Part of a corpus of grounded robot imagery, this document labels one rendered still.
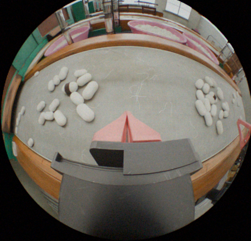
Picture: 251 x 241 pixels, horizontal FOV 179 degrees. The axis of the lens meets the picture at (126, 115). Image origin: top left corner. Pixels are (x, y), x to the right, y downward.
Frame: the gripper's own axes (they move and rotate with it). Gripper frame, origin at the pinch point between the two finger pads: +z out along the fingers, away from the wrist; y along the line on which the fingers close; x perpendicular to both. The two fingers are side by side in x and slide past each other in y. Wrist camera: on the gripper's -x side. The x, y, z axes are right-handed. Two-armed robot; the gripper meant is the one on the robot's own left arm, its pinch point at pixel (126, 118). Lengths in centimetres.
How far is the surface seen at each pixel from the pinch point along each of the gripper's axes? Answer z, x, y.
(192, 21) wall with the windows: 403, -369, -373
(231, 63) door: 176, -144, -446
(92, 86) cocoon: 4.1, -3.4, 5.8
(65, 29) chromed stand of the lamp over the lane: 15.0, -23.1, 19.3
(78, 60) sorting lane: 13.4, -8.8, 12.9
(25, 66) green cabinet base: 18, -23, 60
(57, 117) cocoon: 0.0, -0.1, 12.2
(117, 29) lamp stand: 42, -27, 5
